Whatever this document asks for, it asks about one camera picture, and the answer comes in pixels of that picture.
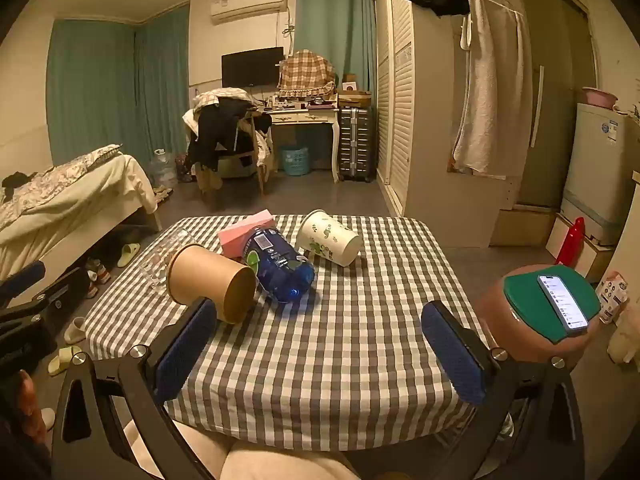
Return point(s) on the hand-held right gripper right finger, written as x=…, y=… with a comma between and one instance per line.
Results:
x=456, y=357

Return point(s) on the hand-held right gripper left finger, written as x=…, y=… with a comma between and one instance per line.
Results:
x=184, y=352

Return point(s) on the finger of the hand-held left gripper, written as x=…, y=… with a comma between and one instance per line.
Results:
x=22, y=279

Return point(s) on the brown paper cup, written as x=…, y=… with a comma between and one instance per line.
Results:
x=200, y=272

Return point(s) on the clear glass cup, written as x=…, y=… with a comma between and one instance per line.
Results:
x=154, y=266

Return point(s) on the white paper cup green print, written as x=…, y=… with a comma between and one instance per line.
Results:
x=325, y=237

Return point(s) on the person's left hand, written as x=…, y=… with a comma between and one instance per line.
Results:
x=31, y=405

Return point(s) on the black case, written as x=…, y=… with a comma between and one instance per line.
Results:
x=65, y=292

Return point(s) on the green slipper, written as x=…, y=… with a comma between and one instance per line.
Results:
x=65, y=360
x=129, y=255

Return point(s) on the white slipper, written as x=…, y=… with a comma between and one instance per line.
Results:
x=76, y=330

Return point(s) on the brown round stool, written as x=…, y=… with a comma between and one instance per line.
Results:
x=497, y=310

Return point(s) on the pair of shoes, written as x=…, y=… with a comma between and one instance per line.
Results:
x=97, y=275

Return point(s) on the green pad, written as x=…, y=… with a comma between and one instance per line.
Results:
x=522, y=295

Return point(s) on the bed with cream bedding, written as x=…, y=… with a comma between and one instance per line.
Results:
x=75, y=195

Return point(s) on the dark cloth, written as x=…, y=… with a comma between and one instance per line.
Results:
x=15, y=180

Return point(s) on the smartphone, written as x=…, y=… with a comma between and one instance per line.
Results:
x=562, y=302

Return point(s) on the pink box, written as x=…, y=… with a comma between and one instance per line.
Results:
x=234, y=238

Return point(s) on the person's legs in cream trousers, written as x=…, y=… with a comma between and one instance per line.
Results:
x=250, y=460

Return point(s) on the blue plastic bottle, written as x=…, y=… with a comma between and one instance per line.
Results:
x=280, y=270

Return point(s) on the grey white checkered tablecloth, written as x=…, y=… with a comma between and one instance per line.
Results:
x=325, y=360

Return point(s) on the white cardboard box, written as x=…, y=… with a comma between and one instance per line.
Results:
x=557, y=240

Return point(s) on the red bottle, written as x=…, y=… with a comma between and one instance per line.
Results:
x=571, y=245

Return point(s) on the printed carton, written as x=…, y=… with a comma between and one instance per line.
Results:
x=612, y=297

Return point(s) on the cream bag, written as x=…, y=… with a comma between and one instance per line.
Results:
x=625, y=340

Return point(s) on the clear water jug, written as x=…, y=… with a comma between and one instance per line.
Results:
x=161, y=170

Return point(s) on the green curtain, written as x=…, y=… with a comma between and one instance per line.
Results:
x=100, y=90
x=340, y=25

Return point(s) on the wooden chair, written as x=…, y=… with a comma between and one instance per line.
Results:
x=262, y=160

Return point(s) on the teal basket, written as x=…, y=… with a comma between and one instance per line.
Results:
x=294, y=160

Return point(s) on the black clothes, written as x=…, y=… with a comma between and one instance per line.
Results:
x=215, y=130

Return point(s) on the dark suitcase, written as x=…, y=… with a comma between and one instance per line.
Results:
x=356, y=145

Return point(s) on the small white fridge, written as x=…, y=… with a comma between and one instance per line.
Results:
x=597, y=170

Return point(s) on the white louvred wardrobe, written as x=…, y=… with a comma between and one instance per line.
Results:
x=410, y=110

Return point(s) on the white desk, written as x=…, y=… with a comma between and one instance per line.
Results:
x=305, y=117

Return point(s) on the grey door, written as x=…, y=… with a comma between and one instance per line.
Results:
x=555, y=110

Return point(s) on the white hanging towel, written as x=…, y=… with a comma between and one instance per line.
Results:
x=492, y=85

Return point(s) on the black monitor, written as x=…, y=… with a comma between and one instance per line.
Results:
x=252, y=67

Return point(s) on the pink basin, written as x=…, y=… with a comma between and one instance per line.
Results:
x=599, y=97

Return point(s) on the plaid blanket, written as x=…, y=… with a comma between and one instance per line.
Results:
x=305, y=72

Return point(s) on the white air conditioner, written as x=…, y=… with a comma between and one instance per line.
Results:
x=247, y=6

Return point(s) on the white wall handset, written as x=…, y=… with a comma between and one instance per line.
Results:
x=466, y=32

